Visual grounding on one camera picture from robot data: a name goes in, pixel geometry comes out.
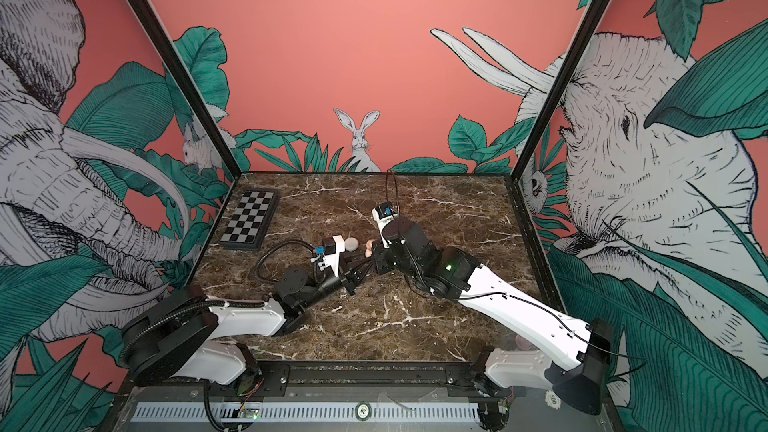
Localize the pink earbuds charging case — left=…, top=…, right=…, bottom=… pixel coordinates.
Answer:
left=365, top=240, right=375, bottom=257

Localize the black white checkerboard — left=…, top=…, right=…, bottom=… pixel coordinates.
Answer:
left=219, top=189, right=280, bottom=251

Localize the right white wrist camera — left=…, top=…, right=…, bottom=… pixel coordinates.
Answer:
left=372, top=201, right=398, bottom=233

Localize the white perforated vent strip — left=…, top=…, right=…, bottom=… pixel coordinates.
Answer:
left=130, top=401, right=479, bottom=424

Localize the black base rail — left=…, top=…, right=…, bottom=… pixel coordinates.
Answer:
left=119, top=361, right=607, bottom=400

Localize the white round charging case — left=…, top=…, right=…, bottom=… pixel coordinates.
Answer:
left=344, top=237, right=359, bottom=252

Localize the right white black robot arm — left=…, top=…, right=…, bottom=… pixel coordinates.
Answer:
left=373, top=215, right=614, bottom=415

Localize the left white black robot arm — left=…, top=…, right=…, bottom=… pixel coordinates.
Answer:
left=117, top=253, right=372, bottom=396

